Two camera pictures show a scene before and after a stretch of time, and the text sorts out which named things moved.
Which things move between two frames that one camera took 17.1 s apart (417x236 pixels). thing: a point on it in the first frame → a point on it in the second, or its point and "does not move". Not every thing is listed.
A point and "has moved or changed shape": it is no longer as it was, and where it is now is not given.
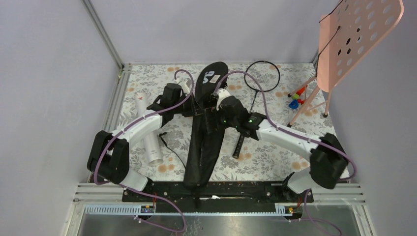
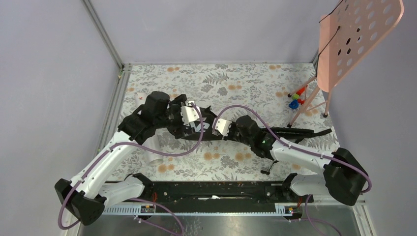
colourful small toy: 294,103 does not move
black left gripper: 194,109 → 175,105
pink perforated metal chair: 349,37 does not move
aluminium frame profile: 124,70 does not move
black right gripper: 211,114 → 231,126
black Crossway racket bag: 207,125 has moved or changed shape
